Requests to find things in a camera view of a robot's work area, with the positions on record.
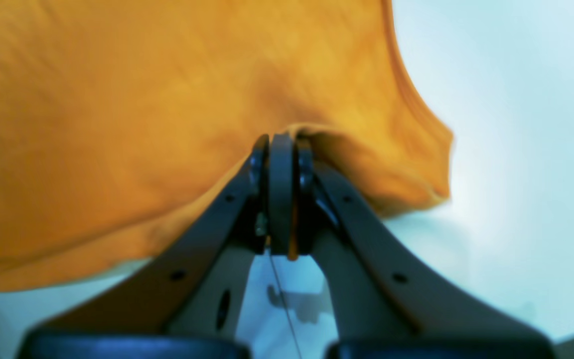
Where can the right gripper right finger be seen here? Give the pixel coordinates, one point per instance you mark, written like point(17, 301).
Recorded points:
point(387, 303)

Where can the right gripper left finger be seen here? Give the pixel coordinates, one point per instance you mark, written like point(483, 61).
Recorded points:
point(185, 303)

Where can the orange t-shirt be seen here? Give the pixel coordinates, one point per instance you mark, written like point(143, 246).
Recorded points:
point(120, 120)

